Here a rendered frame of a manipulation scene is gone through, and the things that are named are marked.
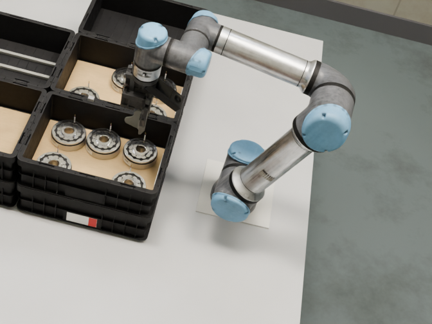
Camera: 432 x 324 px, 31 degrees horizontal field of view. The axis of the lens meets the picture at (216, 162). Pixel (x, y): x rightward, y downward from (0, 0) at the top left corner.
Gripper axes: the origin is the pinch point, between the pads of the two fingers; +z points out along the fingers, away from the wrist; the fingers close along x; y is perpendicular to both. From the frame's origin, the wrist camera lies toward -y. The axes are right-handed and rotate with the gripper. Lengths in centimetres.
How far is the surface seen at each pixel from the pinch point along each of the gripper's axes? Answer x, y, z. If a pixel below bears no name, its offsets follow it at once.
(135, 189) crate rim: 18.8, -2.3, 5.8
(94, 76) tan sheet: -32.0, 21.8, 19.6
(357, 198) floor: -81, -95, 106
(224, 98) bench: -51, -22, 34
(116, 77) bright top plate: -31.3, 14.6, 16.7
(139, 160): 2.1, -0.7, 13.8
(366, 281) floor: -36, -100, 103
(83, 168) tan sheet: 7.8, 14.6, 16.7
